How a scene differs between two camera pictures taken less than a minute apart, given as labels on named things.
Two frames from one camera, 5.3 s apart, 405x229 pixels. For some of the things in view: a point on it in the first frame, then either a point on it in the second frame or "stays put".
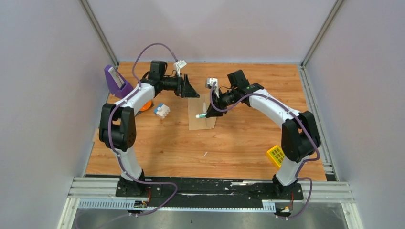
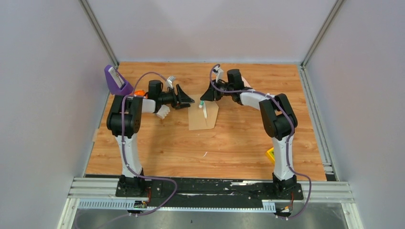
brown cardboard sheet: x=198 y=106 stays put
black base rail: x=208 y=192 stays put
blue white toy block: x=162 y=110 stays put
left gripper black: x=184 y=89 to x=182 y=100
